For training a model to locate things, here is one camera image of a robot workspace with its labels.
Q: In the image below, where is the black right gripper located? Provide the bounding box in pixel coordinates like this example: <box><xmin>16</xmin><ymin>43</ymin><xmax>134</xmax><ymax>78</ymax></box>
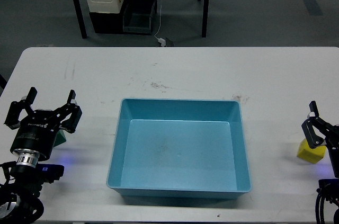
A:
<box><xmin>301</xmin><ymin>101</ymin><xmax>338</xmax><ymax>178</ymax></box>

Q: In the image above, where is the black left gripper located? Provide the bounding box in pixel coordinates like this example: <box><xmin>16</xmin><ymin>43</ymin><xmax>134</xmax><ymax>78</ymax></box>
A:
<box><xmin>4</xmin><ymin>87</ymin><xmax>82</xmax><ymax>161</ymax></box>

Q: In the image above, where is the green block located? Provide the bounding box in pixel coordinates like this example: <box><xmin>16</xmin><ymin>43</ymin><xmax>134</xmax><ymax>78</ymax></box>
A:
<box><xmin>53</xmin><ymin>130</ymin><xmax>67</xmax><ymax>147</ymax></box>

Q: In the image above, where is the yellow block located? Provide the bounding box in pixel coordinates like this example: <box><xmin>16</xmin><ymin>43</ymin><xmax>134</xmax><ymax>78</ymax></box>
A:
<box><xmin>297</xmin><ymin>138</ymin><xmax>326</xmax><ymax>164</ymax></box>

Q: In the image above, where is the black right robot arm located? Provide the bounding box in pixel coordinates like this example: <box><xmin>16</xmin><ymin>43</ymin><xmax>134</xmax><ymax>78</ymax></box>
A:
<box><xmin>301</xmin><ymin>101</ymin><xmax>338</xmax><ymax>223</ymax></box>

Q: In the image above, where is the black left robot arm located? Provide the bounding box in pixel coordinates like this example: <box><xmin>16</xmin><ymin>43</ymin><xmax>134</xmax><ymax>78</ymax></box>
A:
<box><xmin>1</xmin><ymin>87</ymin><xmax>82</xmax><ymax>223</ymax></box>

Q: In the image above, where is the black crate under container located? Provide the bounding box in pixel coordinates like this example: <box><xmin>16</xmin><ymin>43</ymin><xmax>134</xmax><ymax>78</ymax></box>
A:
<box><xmin>89</xmin><ymin>0</ymin><xmax>128</xmax><ymax>34</ymax></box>

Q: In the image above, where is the blue plastic tray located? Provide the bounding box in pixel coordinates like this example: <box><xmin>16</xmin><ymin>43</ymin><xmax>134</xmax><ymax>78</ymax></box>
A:
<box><xmin>106</xmin><ymin>98</ymin><xmax>252</xmax><ymax>200</ymax></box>

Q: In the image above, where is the black table leg left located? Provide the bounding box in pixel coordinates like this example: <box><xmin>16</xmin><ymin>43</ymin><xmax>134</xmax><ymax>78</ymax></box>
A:
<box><xmin>73</xmin><ymin>0</ymin><xmax>87</xmax><ymax>39</ymax></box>

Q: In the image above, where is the dark grey storage bin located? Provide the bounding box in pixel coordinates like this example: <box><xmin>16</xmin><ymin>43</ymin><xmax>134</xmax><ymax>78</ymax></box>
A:
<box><xmin>123</xmin><ymin>0</ymin><xmax>157</xmax><ymax>35</ymax></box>

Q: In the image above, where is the white cable with plug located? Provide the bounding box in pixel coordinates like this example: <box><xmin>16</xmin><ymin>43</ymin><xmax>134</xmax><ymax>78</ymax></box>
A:
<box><xmin>154</xmin><ymin>0</ymin><xmax>166</xmax><ymax>47</ymax></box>

